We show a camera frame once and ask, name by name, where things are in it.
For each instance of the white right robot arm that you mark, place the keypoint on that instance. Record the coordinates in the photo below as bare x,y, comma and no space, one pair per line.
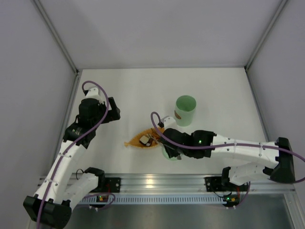
269,160

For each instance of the boat-shaped woven bamboo basket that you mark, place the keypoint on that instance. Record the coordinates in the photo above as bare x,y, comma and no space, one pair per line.
134,142

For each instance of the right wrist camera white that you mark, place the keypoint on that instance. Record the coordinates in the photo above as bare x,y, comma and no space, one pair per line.
168,122

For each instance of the green cylindrical lunch container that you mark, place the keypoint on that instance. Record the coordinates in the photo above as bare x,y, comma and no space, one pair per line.
185,107

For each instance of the slotted grey cable duct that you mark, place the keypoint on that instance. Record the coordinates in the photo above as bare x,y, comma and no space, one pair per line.
159,199

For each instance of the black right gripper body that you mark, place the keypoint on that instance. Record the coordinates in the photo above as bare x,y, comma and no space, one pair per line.
168,142

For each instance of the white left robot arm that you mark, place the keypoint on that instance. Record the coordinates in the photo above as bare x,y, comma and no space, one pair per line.
54,201

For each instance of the metal serving tongs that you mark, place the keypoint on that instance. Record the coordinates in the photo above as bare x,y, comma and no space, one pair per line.
155,140

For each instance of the white and black rice cake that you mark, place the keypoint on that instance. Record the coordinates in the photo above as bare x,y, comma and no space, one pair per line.
145,141

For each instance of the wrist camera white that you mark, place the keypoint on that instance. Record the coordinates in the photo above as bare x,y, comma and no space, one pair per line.
168,122
95,93

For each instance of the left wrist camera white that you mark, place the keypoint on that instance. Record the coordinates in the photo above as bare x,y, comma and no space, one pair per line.
95,93

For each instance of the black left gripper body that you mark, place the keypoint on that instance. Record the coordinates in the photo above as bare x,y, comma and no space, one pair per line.
113,109

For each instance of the green lid with wooden handle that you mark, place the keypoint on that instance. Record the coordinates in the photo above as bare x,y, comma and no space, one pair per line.
167,157

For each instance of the aluminium mounting rail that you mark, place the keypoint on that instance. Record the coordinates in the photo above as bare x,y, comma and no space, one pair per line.
186,184

